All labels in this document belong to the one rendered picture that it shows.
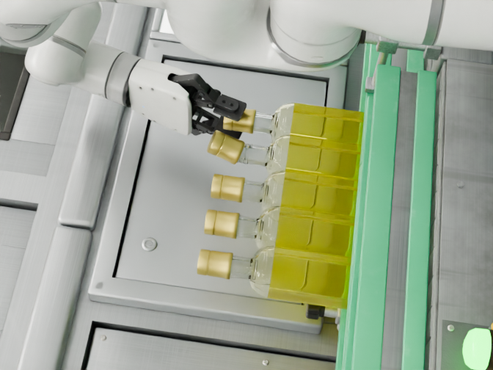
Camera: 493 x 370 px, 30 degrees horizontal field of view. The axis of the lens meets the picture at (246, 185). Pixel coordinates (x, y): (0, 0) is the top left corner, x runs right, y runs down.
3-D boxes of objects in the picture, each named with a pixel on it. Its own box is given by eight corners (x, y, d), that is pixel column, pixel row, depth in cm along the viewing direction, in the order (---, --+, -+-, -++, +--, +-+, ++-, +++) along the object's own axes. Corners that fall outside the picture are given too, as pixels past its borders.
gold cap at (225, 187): (244, 185, 130) (213, 180, 130) (246, 172, 127) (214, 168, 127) (240, 207, 128) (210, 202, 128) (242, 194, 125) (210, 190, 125)
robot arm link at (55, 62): (37, 4, 127) (9, 67, 126) (106, 29, 125) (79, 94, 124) (70, 36, 142) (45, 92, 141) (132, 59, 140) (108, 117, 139)
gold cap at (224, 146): (238, 148, 132) (210, 136, 132) (246, 137, 129) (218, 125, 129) (232, 169, 131) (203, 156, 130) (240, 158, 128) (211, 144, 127)
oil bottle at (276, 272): (406, 281, 125) (251, 258, 126) (415, 263, 120) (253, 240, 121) (404, 319, 122) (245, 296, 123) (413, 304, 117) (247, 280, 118)
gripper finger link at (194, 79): (157, 89, 133) (189, 110, 135) (177, 67, 127) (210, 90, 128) (161, 83, 134) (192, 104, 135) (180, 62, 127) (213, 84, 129)
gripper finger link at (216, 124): (195, 136, 138) (236, 151, 137) (195, 124, 135) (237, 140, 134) (204, 120, 139) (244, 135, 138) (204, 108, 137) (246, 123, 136)
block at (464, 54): (475, 84, 131) (425, 78, 131) (494, 42, 122) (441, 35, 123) (475, 105, 129) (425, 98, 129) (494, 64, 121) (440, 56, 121)
